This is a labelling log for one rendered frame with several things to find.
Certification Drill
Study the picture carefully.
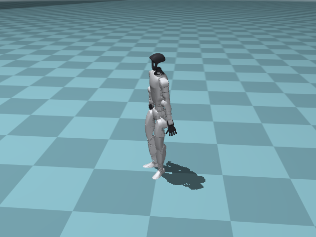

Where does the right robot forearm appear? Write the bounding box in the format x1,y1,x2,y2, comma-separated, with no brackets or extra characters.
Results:
148,92,154,106

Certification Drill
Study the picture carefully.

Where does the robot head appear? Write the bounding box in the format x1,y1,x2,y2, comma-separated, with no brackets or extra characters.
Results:
149,53,165,75

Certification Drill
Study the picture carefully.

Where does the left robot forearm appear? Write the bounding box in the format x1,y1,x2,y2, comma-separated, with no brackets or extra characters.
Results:
164,101,173,125

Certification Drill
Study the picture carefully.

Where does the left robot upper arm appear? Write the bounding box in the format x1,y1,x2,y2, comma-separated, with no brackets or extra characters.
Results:
159,78,170,107

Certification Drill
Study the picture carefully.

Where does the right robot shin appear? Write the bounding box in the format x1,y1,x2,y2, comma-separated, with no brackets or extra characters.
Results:
148,141,157,164

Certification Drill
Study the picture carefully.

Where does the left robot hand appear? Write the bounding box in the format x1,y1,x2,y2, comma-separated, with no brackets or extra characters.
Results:
166,120,177,136

